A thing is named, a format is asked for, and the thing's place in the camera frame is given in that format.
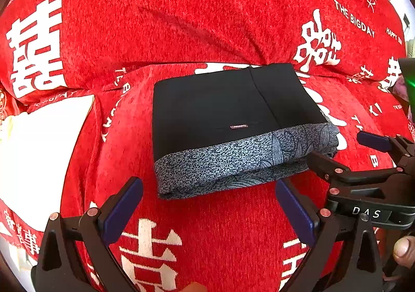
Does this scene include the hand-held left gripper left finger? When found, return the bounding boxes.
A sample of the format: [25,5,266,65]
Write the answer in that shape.
[31,176,145,292]

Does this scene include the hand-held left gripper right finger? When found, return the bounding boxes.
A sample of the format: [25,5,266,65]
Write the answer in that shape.
[275,178,385,292]

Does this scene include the black pants with grey lining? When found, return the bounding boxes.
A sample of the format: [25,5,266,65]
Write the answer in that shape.
[152,63,340,200]

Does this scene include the dark device with green light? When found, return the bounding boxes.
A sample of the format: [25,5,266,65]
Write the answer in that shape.
[391,58,415,105]

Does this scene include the red printed blanket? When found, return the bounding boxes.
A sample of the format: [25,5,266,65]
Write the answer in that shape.
[0,0,415,292]

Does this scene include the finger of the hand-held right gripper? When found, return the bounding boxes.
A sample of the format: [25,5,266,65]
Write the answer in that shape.
[306,151,404,184]
[357,131,415,168]

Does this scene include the person's right hand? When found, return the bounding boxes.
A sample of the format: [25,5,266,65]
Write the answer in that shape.
[393,235,415,268]

